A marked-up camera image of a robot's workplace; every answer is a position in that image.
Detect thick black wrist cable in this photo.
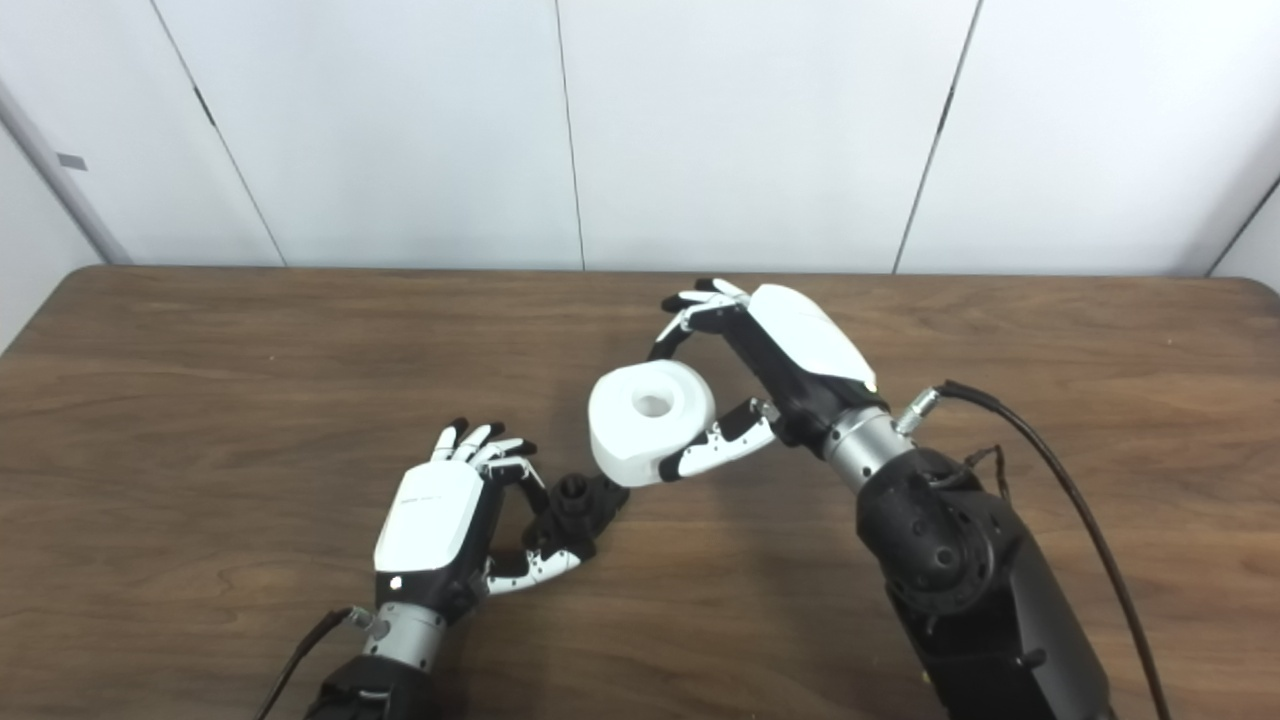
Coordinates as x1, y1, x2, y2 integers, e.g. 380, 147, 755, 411
895, 380, 1173, 720
255, 606, 376, 720

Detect gray corner post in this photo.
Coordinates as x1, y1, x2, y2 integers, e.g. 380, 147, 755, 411
0, 78, 134, 267

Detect black plastic holder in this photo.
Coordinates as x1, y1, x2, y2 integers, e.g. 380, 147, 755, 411
522, 474, 631, 563

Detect round white plastic piece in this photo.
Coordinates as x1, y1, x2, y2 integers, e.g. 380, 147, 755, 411
588, 360, 717, 488

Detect thin black wire loop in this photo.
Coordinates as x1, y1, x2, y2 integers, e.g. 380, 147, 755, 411
962, 445, 1013, 503

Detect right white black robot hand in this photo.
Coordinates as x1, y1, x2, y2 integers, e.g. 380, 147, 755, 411
648, 278, 891, 483

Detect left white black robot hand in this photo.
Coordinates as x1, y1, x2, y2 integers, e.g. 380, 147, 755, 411
373, 418, 583, 626

